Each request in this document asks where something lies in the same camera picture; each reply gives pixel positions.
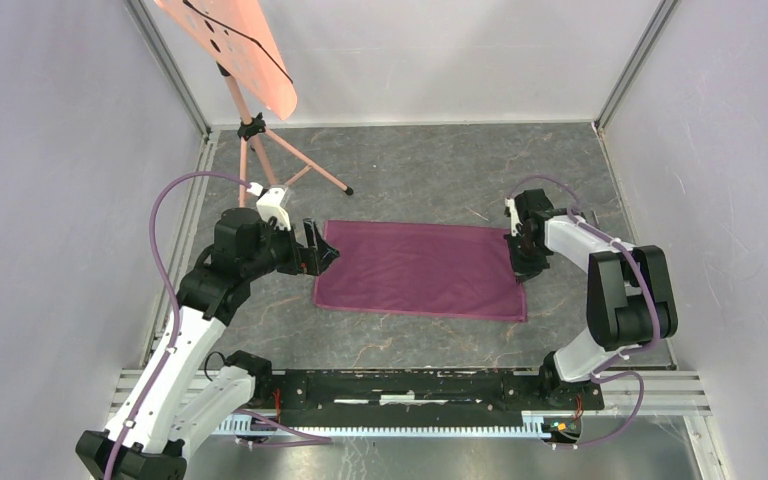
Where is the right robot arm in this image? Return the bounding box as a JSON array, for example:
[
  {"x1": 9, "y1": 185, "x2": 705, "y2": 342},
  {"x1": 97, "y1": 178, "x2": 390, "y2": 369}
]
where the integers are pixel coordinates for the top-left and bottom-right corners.
[{"x1": 504, "y1": 189, "x2": 678, "y2": 408}]

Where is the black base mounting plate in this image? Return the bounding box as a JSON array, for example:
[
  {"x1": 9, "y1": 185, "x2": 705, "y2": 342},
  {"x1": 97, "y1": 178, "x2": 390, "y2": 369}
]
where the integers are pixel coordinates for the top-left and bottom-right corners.
[{"x1": 245, "y1": 368, "x2": 605, "y2": 429}]

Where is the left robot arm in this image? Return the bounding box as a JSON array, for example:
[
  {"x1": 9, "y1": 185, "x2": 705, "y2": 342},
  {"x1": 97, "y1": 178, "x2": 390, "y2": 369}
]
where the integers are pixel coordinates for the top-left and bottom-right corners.
[{"x1": 75, "y1": 208, "x2": 340, "y2": 479}]

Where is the slotted cable duct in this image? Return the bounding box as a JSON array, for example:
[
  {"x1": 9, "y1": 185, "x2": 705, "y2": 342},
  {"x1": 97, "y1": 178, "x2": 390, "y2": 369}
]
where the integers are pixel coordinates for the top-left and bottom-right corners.
[{"x1": 212, "y1": 414, "x2": 582, "y2": 440}]

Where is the pink music stand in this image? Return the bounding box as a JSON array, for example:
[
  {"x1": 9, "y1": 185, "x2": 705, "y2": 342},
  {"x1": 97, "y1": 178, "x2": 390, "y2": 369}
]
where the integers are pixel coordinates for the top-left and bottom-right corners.
[{"x1": 156, "y1": 0, "x2": 354, "y2": 196}]

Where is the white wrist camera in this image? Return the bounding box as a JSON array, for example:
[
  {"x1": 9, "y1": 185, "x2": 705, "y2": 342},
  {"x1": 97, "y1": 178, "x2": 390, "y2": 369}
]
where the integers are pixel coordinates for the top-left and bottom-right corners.
[
  {"x1": 245, "y1": 182, "x2": 292, "y2": 231},
  {"x1": 504, "y1": 197, "x2": 521, "y2": 237}
]

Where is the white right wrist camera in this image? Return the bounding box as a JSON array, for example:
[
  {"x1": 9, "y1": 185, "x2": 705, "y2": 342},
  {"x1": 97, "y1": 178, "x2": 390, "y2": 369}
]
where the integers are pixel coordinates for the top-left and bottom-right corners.
[{"x1": 504, "y1": 197, "x2": 521, "y2": 237}]

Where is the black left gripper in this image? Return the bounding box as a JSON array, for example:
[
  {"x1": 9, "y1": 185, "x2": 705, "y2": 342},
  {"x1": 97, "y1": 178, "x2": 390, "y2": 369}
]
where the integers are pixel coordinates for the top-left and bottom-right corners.
[{"x1": 243, "y1": 215, "x2": 339, "y2": 281}]

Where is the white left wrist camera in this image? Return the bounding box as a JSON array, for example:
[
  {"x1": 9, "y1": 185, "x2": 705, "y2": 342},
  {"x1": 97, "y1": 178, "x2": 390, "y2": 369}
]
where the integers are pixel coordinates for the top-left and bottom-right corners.
[{"x1": 245, "y1": 182, "x2": 292, "y2": 231}]

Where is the purple cloth napkin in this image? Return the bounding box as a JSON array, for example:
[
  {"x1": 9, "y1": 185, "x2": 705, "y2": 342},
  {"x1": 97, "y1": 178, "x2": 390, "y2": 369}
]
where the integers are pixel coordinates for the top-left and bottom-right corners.
[{"x1": 313, "y1": 220, "x2": 527, "y2": 322}]

